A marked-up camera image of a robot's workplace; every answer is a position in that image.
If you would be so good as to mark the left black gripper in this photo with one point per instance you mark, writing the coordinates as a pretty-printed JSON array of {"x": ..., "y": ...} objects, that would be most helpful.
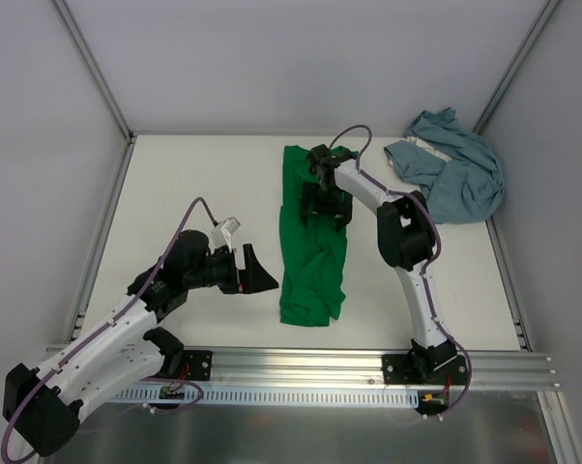
[{"x": 240, "y": 270}]

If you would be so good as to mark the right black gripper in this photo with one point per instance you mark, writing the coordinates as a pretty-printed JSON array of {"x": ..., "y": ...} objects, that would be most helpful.
[{"x": 326, "y": 207}]

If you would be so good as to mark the green t shirt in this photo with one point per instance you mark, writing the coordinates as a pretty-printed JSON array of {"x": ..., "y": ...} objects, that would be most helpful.
[{"x": 313, "y": 251}]

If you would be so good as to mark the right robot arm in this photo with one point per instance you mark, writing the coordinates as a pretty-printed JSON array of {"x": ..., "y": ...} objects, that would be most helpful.
[{"x": 408, "y": 242}]

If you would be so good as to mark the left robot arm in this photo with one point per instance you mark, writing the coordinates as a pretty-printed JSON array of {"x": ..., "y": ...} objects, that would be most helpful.
[{"x": 46, "y": 404}]

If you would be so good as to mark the blue grey t shirt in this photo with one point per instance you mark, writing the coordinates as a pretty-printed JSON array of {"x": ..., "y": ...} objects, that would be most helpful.
[{"x": 455, "y": 169}]

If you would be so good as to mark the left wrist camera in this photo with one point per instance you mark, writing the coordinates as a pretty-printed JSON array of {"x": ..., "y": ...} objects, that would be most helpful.
[{"x": 223, "y": 232}]

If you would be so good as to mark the white slotted cable duct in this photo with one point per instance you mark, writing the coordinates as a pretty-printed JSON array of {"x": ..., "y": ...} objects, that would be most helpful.
[{"x": 269, "y": 396}]

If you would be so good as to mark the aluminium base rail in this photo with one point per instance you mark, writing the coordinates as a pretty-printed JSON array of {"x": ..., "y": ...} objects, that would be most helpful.
[{"x": 306, "y": 368}]

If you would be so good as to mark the left aluminium frame post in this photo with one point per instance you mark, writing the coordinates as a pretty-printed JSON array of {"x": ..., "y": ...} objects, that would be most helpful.
[{"x": 85, "y": 54}]

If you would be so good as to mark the aluminium frame post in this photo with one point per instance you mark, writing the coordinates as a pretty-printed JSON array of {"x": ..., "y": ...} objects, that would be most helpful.
[
  {"x": 517, "y": 63},
  {"x": 85, "y": 54}
]

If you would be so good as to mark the right aluminium frame post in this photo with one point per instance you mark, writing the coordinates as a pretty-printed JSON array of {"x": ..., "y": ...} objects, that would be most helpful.
[{"x": 517, "y": 63}]

